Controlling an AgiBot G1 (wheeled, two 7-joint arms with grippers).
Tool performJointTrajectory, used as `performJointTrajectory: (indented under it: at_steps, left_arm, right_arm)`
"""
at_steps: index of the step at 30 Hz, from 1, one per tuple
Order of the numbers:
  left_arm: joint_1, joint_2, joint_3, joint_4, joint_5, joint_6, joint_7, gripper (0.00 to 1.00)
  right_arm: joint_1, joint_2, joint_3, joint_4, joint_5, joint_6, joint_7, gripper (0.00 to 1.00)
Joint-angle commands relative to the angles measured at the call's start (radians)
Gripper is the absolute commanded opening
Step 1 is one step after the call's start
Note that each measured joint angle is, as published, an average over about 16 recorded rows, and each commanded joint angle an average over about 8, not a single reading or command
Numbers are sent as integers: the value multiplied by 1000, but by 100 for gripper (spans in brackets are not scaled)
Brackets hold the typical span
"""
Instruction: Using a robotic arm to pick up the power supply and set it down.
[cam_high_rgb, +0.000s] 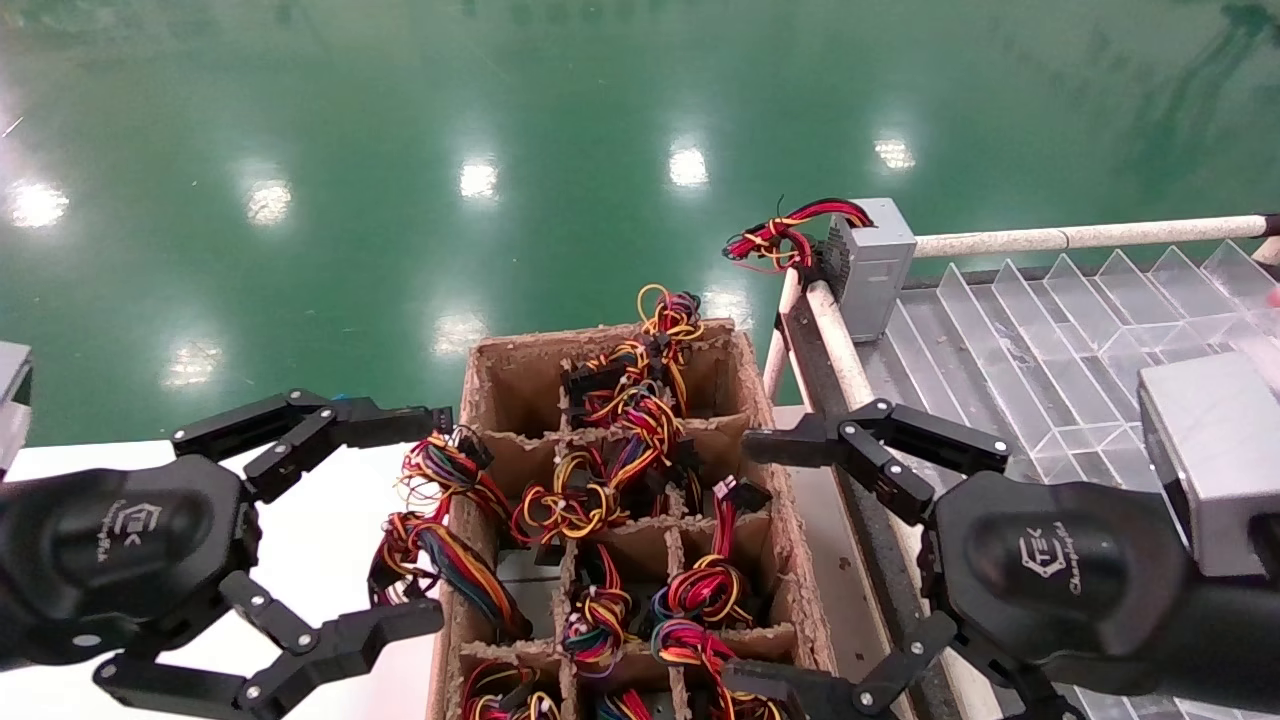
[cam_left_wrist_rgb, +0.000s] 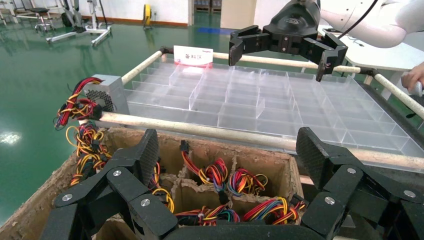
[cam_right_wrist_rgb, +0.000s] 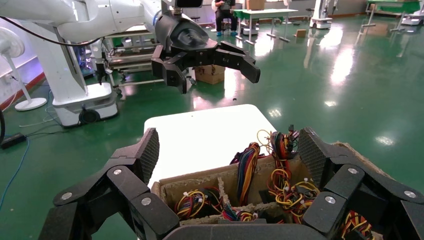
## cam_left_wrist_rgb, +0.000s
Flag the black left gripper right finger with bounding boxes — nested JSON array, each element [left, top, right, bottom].
[[295, 126, 424, 240]]

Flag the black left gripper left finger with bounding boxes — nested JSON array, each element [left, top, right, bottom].
[[39, 129, 180, 240]]

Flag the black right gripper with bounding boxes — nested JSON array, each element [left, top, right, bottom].
[[228, 0, 349, 83]]

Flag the grey handheld device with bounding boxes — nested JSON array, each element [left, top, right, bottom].
[[409, 81, 424, 98]]

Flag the person hand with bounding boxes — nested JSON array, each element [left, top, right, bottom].
[[400, 62, 424, 94]]

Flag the pale wooden board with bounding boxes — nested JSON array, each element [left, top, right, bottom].
[[299, 174, 316, 186]]

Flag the clear acrylic divider tray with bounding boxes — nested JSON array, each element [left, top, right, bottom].
[[124, 57, 424, 173]]

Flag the white table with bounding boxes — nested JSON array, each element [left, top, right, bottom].
[[317, 24, 424, 100]]

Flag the white sign card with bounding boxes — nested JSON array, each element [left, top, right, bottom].
[[173, 45, 214, 68]]

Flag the grey computer power supply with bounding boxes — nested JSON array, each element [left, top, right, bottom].
[[54, 74, 131, 131]]

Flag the brown cardboard divider box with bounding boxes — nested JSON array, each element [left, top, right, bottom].
[[0, 125, 306, 240]]

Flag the yellow floor fan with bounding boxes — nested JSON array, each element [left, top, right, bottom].
[[143, 3, 153, 29]]

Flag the white wheeled stand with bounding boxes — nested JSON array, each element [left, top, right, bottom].
[[45, 0, 112, 47]]

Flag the black floor equipment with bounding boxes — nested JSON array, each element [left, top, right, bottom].
[[61, 0, 87, 34]]

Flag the black stool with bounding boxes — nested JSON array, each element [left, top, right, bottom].
[[29, 7, 56, 32]]

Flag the coloured power supply wire bundle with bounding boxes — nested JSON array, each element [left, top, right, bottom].
[[226, 168, 269, 196], [148, 161, 175, 214], [243, 195, 306, 226], [174, 205, 241, 228], [180, 140, 229, 200], [65, 122, 114, 186]]

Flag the white metal frame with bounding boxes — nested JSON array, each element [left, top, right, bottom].
[[0, 0, 39, 26]]

